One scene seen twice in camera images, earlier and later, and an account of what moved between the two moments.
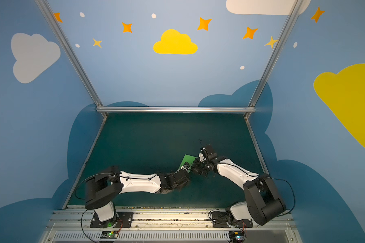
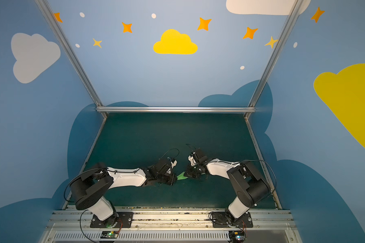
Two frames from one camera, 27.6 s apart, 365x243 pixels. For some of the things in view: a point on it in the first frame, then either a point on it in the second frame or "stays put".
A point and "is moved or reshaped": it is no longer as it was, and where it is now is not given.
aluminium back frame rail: x=175 y=109 stays put
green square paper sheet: x=189 y=159 is moved or reshaped
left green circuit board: x=109 y=234 stays put
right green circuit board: x=236 y=236 stays put
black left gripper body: x=182 y=176 → x=168 y=174
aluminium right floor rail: x=252 y=133 stays put
